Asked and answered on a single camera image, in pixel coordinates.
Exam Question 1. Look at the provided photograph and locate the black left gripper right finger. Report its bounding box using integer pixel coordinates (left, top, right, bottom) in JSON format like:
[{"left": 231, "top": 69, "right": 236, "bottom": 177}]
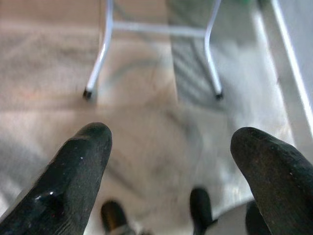
[{"left": 230, "top": 126, "right": 313, "bottom": 235}]

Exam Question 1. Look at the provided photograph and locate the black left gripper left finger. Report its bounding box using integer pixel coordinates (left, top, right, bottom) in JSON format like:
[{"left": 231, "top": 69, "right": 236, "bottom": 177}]
[{"left": 0, "top": 122, "right": 112, "bottom": 235}]

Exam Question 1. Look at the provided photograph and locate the black robot left foot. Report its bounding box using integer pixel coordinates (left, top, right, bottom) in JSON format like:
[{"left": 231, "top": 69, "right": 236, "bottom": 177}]
[{"left": 100, "top": 200, "right": 137, "bottom": 235}]

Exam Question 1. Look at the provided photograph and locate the black robot foot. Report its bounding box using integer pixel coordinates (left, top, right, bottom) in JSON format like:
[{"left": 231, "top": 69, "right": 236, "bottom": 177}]
[
  {"left": 100, "top": 200, "right": 137, "bottom": 235},
  {"left": 189, "top": 187, "right": 218, "bottom": 235}
]

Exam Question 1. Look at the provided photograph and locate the black robot right foot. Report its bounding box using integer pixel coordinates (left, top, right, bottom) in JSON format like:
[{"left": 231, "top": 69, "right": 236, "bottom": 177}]
[{"left": 189, "top": 187, "right": 218, "bottom": 235}]

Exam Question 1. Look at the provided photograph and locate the white skirting strip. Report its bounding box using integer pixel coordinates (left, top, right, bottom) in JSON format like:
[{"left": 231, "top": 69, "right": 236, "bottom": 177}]
[{"left": 270, "top": 0, "right": 313, "bottom": 123}]

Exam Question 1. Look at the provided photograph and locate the white plastic folding table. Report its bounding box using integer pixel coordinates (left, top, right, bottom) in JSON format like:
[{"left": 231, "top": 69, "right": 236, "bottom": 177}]
[{"left": 83, "top": 0, "right": 224, "bottom": 100}]

